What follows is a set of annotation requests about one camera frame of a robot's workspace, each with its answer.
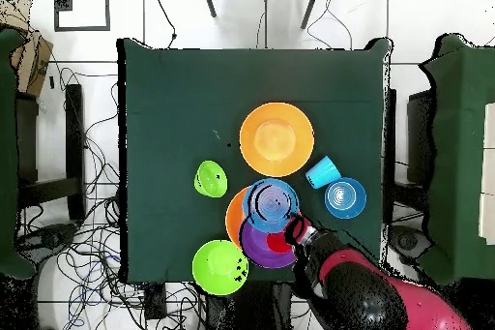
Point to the blue bowl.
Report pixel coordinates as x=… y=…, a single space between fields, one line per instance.
x=268 y=204
x=345 y=197

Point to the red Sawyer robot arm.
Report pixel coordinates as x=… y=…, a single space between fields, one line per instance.
x=367 y=295

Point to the large orange bowl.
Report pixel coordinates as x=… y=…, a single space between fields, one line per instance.
x=276 y=139
x=234 y=217

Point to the black floor frame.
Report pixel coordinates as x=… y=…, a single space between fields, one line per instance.
x=63 y=0

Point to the black power strip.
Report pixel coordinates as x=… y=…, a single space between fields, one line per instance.
x=154 y=303

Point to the small green bowl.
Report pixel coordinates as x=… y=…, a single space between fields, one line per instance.
x=210 y=179

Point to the red cup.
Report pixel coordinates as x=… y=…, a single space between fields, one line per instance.
x=276 y=243

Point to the black metal stand frame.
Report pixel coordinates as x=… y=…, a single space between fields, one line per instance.
x=75 y=132

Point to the purple bowl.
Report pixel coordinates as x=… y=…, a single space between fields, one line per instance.
x=253 y=246

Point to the black pedestal foot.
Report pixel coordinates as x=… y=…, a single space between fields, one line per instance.
x=50 y=237
x=408 y=241

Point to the white box stack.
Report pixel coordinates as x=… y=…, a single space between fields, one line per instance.
x=489 y=132

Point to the black tripod leg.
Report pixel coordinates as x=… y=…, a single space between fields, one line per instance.
x=209 y=1
x=310 y=6

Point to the large green bowl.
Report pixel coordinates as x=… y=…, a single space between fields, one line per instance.
x=218 y=268

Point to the cardboard box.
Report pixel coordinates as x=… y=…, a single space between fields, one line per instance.
x=34 y=63

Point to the blue cup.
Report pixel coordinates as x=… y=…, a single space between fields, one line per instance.
x=323 y=172

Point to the dark green covered table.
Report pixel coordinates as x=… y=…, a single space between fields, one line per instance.
x=460 y=152
x=7 y=152

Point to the dark green table cloth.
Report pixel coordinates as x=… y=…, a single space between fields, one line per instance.
x=174 y=86

